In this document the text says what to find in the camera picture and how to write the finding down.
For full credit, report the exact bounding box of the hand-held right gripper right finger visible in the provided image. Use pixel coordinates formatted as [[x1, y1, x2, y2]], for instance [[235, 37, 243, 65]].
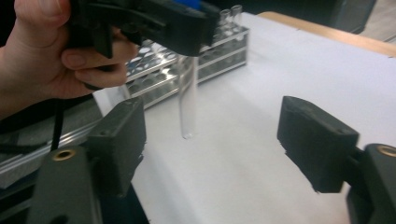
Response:
[[276, 95, 361, 194]]

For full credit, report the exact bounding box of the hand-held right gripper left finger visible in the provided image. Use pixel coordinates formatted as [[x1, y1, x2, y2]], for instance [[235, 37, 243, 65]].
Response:
[[86, 97, 148, 199]]

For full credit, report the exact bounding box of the orange capped test tube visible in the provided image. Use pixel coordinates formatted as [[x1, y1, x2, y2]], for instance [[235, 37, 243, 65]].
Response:
[[219, 8, 233, 36], [231, 4, 244, 34]]

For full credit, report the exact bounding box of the metal test tube rack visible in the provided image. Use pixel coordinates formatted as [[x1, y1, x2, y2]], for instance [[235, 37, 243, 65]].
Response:
[[120, 26, 250, 110]]

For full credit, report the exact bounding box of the blue capped test tube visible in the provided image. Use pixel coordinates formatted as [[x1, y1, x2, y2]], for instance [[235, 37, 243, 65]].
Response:
[[173, 0, 203, 140]]

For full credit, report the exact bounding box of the white board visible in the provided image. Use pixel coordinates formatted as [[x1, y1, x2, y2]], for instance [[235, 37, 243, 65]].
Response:
[[92, 12, 396, 224]]

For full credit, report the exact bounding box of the black cabinet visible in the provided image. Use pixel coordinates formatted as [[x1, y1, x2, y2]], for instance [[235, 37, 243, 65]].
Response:
[[246, 0, 378, 35]]

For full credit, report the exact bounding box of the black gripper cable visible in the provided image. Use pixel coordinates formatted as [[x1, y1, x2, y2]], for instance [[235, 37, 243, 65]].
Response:
[[49, 96, 67, 152]]

